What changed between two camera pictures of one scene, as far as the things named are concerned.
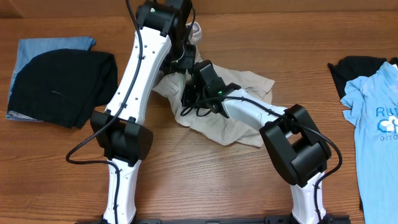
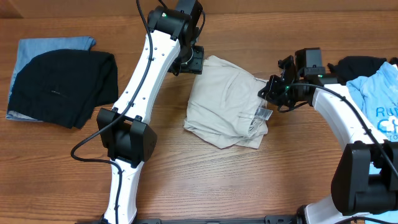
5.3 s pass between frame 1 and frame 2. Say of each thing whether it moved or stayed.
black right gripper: moved
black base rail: stayed
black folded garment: stayed
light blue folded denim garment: stayed
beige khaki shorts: moved
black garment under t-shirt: stayed
